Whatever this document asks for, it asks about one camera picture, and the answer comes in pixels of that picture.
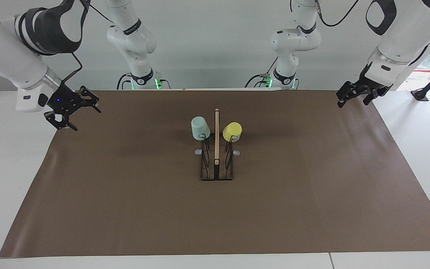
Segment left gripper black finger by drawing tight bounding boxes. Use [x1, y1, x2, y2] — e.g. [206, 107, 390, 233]
[363, 88, 392, 106]
[336, 81, 358, 109]

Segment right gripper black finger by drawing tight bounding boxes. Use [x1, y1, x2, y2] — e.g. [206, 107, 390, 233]
[44, 111, 78, 132]
[75, 86, 102, 114]

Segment pale green plastic cup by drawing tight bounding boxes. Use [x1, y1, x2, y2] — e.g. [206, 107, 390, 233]
[191, 116, 211, 141]

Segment yellow plastic cup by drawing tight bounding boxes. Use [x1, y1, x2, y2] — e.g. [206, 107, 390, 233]
[222, 122, 243, 143]

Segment white red-lined sheet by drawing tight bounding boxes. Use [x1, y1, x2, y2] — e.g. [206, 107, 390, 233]
[398, 69, 430, 112]

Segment brown table mat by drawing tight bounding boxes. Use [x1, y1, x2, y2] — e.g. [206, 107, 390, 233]
[0, 89, 430, 258]

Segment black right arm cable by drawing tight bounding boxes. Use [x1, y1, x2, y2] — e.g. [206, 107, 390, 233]
[61, 52, 84, 84]

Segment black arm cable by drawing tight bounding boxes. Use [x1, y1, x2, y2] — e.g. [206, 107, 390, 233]
[313, 0, 360, 27]
[61, 52, 84, 84]

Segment black base cable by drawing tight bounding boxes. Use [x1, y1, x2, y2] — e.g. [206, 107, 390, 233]
[116, 73, 133, 90]
[245, 56, 280, 89]

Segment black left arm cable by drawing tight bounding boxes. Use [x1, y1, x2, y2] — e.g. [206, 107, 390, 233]
[313, 0, 360, 27]

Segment black wire cup rack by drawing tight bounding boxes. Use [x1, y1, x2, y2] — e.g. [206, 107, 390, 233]
[195, 108, 240, 182]

